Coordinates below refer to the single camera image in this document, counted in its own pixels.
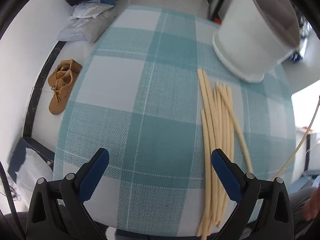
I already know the long wooden chopstick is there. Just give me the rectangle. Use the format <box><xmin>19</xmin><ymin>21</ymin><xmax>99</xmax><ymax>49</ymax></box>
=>
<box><xmin>217</xmin><ymin>85</ymin><xmax>253</xmax><ymax>173</ymax></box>

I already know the person's right hand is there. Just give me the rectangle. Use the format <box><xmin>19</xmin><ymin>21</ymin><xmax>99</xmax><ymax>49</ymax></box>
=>
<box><xmin>304</xmin><ymin>187</ymin><xmax>319</xmax><ymax>221</ymax></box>

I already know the tan suede boot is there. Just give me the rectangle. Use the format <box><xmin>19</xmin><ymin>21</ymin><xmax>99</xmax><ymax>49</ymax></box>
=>
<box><xmin>48</xmin><ymin>59</ymin><xmax>82</xmax><ymax>87</ymax></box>
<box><xmin>48</xmin><ymin>70</ymin><xmax>78</xmax><ymax>115</ymax></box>

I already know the teal plaid tablecloth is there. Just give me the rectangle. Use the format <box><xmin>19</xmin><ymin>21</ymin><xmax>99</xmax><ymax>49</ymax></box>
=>
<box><xmin>54</xmin><ymin>6</ymin><xmax>296</xmax><ymax>237</ymax></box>

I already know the white grey utensil holder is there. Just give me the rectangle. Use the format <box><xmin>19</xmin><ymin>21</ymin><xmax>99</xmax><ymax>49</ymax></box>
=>
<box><xmin>213</xmin><ymin>0</ymin><xmax>300</xmax><ymax>83</ymax></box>

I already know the grey plastic parcel bag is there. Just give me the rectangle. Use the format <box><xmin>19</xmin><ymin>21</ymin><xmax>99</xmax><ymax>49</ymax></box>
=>
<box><xmin>57</xmin><ymin>8</ymin><xmax>117</xmax><ymax>43</ymax></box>

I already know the white plastic parcel bag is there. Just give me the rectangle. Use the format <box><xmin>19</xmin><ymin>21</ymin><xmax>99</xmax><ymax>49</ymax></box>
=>
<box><xmin>70</xmin><ymin>2</ymin><xmax>117</xmax><ymax>20</ymax></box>

